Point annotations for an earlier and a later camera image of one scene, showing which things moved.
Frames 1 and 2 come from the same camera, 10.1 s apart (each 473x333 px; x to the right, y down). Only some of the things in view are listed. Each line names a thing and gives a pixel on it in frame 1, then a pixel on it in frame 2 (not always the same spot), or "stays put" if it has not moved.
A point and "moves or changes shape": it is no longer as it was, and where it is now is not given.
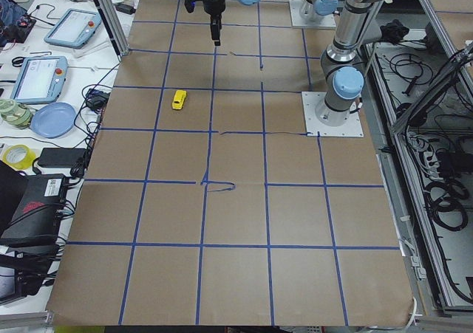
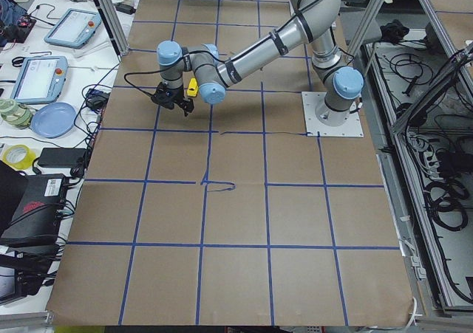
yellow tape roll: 18,156 stays put
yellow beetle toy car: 179,99 moves or changes shape
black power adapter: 63,157 stays put
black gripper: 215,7 to 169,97
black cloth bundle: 394,32 stays put
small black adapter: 97,100 stays put
